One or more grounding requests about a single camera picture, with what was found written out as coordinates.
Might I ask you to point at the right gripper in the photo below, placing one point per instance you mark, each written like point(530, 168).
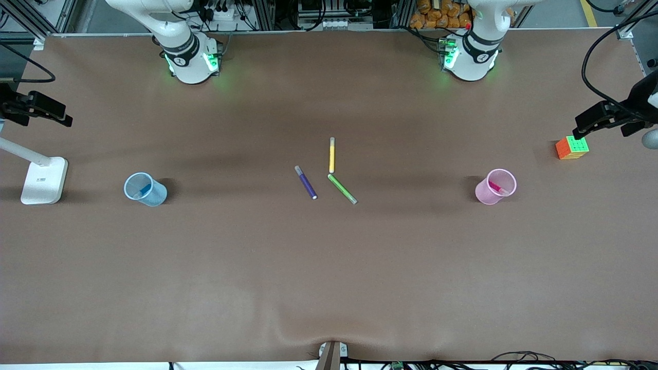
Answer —
point(11, 106)

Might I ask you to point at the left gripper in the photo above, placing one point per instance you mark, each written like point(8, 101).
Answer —
point(636, 98)

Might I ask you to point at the pink marker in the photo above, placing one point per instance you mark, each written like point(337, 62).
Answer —
point(494, 186)

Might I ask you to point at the blue marker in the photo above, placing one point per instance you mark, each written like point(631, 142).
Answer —
point(145, 189)

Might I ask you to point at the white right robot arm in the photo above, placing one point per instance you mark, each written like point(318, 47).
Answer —
point(187, 56)

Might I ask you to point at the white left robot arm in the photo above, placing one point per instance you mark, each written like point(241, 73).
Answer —
point(473, 56)

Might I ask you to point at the multicoloured puzzle cube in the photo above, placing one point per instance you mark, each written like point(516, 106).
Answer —
point(576, 145)

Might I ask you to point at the pink plastic cup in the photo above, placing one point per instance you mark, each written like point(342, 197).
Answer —
point(486, 194)

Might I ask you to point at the blue plastic cup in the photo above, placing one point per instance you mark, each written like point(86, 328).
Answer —
point(157, 196)

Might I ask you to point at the orange packaged goods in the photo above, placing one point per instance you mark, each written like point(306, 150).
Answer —
point(437, 15)

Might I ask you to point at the white power strip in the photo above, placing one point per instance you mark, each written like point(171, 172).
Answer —
point(226, 14)

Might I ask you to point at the green marker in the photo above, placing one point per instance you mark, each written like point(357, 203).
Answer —
point(342, 188)

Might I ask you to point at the yellow marker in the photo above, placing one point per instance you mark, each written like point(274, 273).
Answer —
point(332, 156)

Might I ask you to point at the purple marker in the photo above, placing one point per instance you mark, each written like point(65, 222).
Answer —
point(306, 183)

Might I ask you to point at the white connector block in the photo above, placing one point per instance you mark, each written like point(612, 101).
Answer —
point(334, 24)

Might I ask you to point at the aluminium frame profile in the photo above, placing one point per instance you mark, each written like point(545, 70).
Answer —
point(624, 32)
point(38, 40)

